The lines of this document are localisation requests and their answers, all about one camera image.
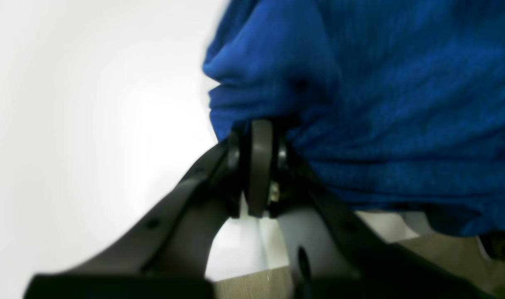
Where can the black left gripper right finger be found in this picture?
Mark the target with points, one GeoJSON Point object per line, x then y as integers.
{"type": "Point", "coordinates": [334, 255]}

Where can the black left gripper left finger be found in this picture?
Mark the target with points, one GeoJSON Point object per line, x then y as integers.
{"type": "Point", "coordinates": [165, 254]}

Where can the blue long-sleeve shirt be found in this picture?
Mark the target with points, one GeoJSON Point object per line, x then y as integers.
{"type": "Point", "coordinates": [396, 104]}

